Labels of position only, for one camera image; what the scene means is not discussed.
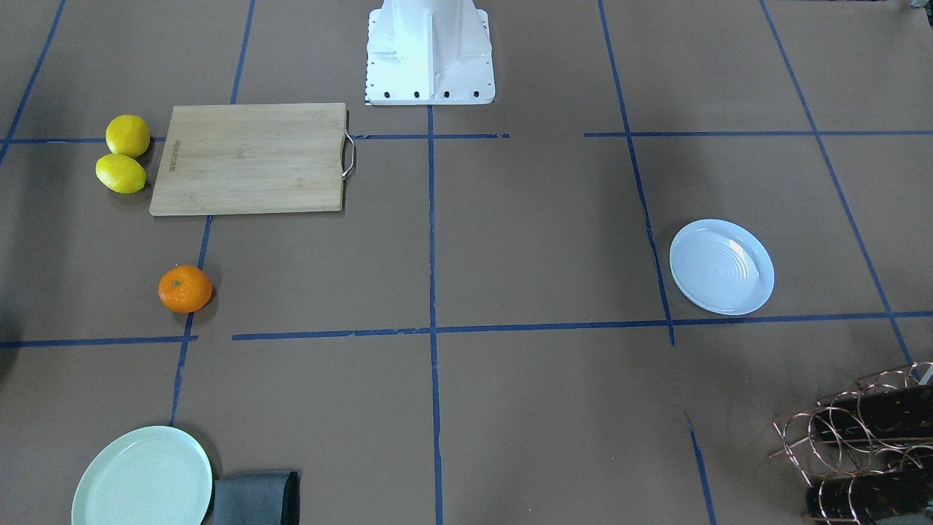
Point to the light blue plate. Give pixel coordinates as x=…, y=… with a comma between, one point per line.
x=721, y=267

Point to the green plate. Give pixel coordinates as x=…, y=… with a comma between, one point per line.
x=152, y=475

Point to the wooden cutting board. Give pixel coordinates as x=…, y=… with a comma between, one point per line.
x=235, y=159

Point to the orange fruit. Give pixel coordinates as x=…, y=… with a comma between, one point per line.
x=185, y=289

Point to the dark grey folded cloth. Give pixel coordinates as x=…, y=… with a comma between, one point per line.
x=261, y=497

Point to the lower yellow lemon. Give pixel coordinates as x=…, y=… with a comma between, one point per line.
x=120, y=173

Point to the yellow lemon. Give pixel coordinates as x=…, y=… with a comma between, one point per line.
x=128, y=135
x=120, y=173

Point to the upper yellow lemon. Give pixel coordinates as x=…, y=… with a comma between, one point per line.
x=128, y=135

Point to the green wine bottle middle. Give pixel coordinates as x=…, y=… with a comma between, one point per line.
x=903, y=416

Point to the green wine bottle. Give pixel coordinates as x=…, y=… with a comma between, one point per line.
x=893, y=498
x=903, y=416

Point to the green wine bottle front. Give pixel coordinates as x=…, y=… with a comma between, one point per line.
x=893, y=498

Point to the copper wire bottle rack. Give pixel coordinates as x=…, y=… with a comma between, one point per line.
x=865, y=453

